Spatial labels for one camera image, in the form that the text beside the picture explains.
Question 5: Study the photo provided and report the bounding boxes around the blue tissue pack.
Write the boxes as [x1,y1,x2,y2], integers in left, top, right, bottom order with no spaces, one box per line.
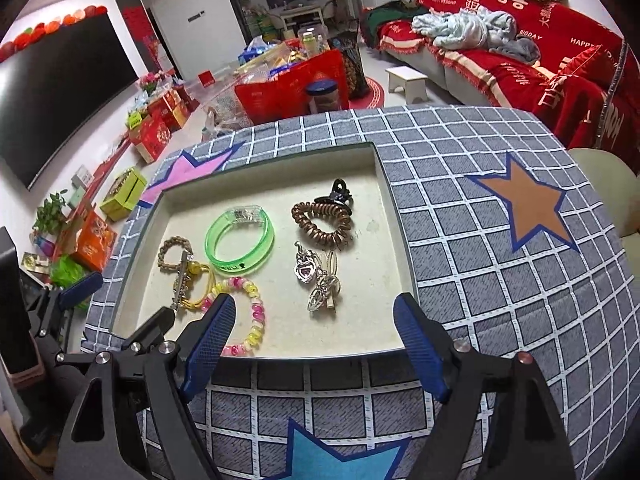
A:
[240,37,273,58]

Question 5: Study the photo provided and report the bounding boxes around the dark green clothes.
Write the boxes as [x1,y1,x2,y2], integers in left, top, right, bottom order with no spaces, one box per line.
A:
[361,2,426,48]

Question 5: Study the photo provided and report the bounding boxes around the yellow hair tie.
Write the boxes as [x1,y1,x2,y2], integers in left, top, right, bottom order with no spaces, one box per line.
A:
[181,261,217,311]

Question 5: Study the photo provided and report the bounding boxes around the red covered sofa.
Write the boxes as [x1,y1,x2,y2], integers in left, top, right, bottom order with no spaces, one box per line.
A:
[375,0,640,151]

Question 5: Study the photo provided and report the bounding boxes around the braided rope bracelet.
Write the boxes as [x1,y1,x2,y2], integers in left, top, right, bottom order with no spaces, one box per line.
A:
[157,236,195,273]

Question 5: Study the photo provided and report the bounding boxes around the black hair claw clip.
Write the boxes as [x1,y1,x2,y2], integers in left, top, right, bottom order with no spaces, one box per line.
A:
[314,178,353,211]

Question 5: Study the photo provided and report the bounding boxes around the black television screen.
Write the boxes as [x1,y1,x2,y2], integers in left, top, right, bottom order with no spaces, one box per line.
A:
[0,12,141,191]

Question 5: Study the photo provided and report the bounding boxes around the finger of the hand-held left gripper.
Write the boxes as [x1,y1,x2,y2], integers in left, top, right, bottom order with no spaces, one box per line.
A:
[29,270,104,357]

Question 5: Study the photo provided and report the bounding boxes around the jar with blue lid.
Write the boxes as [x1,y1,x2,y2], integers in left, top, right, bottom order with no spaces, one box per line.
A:
[306,81,341,115]

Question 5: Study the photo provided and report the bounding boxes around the brown spiral hair tie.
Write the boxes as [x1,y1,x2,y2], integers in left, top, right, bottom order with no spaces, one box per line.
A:
[291,200,357,250]

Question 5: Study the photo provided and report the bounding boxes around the grey checked star cloth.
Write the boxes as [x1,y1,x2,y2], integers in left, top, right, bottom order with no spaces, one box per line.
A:
[80,104,631,480]

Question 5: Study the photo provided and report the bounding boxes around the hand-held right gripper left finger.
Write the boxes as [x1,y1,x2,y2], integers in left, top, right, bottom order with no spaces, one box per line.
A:
[52,292,237,480]

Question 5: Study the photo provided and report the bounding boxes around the white small stool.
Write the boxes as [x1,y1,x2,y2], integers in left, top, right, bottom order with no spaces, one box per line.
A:
[386,66,430,103]

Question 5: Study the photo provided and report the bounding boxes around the pink yellow bead bracelet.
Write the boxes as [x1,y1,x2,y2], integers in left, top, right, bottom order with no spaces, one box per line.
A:
[209,276,267,358]

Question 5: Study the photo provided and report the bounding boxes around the red gift box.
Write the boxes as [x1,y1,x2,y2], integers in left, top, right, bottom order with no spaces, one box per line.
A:
[129,120,173,163]

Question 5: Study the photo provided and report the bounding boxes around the white side table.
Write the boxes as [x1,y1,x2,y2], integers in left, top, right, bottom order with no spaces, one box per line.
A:
[277,4,328,28]

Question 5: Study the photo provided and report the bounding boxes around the dark patterned bag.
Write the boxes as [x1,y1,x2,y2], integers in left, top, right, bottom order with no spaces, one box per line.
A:
[332,32,371,101]

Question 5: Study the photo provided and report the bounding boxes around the pink flower bouquet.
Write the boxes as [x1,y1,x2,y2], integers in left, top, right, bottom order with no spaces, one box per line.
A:
[137,72,173,96]

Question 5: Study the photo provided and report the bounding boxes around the green potted plant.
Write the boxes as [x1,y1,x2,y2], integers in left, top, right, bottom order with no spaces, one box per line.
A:
[32,192,68,233]

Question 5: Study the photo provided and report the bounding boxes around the red paper ball garland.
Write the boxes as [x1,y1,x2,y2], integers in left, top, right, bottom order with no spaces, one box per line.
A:
[0,5,108,63]

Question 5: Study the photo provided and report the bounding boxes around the red gift bag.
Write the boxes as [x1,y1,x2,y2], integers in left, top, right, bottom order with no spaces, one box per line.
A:
[234,79,310,123]
[280,50,350,111]

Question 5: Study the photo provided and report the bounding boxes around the beige shallow tray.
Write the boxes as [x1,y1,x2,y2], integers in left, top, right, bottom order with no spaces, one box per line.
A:
[107,141,420,361]

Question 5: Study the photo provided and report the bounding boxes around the green snack bag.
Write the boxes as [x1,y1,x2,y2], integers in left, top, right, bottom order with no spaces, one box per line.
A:
[50,255,88,286]

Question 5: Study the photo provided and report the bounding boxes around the yellow-green cardboard box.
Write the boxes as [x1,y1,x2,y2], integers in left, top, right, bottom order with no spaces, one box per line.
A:
[100,167,148,221]

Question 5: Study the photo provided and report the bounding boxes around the light blue blanket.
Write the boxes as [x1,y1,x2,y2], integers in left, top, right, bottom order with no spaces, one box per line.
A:
[411,6,543,63]

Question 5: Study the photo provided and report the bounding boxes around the silver bar hair clip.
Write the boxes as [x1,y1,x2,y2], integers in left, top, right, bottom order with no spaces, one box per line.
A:
[170,251,193,311]

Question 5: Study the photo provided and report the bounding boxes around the red round floor mat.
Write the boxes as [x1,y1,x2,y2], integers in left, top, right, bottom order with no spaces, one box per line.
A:
[362,76,386,108]

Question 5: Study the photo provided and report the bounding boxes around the green translucent bracelet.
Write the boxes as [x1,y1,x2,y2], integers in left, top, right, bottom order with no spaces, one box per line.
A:
[204,204,276,276]

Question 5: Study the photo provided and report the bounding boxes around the silver heart hair clip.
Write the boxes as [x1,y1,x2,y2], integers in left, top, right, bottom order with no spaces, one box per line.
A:
[307,280,333,313]
[294,241,321,286]

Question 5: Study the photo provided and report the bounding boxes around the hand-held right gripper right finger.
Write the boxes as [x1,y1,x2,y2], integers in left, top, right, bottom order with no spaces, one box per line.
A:
[392,291,573,480]

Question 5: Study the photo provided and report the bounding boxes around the orange snack box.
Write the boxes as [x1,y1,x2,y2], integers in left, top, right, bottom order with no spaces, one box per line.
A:
[75,210,118,271]

